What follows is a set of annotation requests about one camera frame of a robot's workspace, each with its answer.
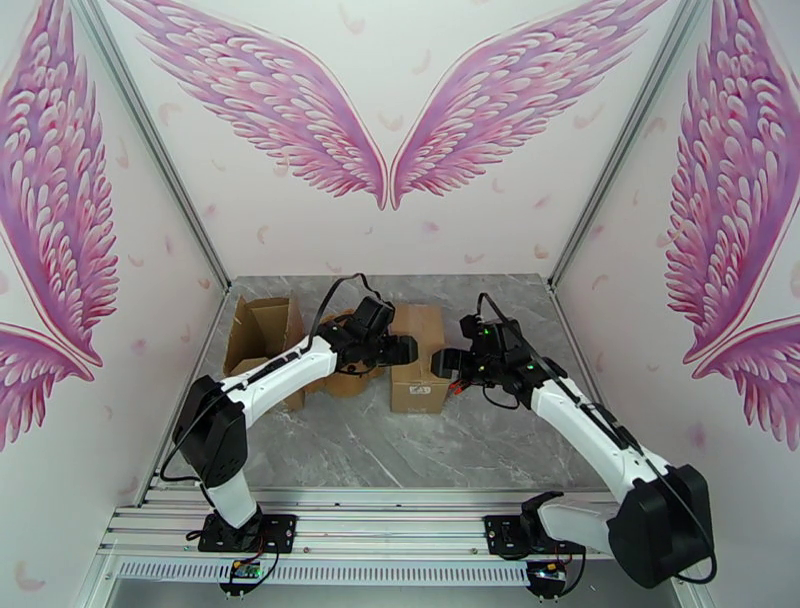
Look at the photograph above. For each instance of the red black utility knife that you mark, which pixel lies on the red black utility knife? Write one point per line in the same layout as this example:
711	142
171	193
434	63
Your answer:
459	386

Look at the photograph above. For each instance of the cardboard box with printed mark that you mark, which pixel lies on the cardboard box with printed mark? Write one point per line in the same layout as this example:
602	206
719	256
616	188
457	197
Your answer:
412	384

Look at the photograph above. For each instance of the brown teddy bear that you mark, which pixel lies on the brown teddy bear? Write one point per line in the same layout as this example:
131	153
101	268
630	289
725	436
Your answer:
347	384

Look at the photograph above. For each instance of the plain brown cardboard box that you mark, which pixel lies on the plain brown cardboard box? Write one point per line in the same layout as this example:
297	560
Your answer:
262	325

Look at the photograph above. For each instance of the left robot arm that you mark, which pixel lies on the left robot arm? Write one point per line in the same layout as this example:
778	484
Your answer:
212	437

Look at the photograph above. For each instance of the right small circuit board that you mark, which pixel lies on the right small circuit board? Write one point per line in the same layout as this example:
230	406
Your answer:
547	570

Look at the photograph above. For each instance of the small circuit board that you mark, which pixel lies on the small circuit board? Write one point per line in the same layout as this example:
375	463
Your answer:
547	570
244	570

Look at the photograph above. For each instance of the left small circuit board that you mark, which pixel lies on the left small circuit board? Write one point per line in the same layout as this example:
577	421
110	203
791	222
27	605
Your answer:
244	570

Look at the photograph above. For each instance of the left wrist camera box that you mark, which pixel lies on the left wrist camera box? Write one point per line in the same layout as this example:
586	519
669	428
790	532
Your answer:
375	315

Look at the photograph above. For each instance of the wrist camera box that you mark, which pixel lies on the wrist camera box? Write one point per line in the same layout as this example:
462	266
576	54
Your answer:
375	315
472	328

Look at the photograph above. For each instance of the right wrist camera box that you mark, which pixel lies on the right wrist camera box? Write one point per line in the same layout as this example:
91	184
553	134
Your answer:
472	328

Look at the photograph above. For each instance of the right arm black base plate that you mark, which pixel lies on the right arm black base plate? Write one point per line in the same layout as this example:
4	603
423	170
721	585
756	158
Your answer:
497	534

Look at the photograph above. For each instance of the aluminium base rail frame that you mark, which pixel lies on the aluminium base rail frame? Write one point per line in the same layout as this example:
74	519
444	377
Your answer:
387	531

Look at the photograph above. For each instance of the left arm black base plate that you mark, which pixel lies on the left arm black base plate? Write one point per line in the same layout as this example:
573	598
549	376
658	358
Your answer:
281	531

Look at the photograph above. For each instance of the right aluminium corner post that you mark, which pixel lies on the right aluminium corner post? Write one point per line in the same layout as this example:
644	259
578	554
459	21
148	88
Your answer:
624	150

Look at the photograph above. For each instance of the aluminium corner post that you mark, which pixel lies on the aluminium corner post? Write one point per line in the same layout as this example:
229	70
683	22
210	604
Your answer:
157	150
624	150

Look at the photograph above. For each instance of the left aluminium corner post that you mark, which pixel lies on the left aluminium corner post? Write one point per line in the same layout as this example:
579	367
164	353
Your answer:
157	150

